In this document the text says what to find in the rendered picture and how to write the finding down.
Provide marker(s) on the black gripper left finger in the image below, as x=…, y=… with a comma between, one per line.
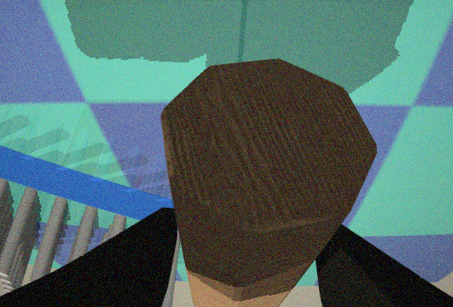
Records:
x=131, y=269

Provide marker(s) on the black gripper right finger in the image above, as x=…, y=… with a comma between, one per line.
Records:
x=353, y=273

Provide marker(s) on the blue flat strip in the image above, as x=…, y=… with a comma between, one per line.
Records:
x=60, y=181

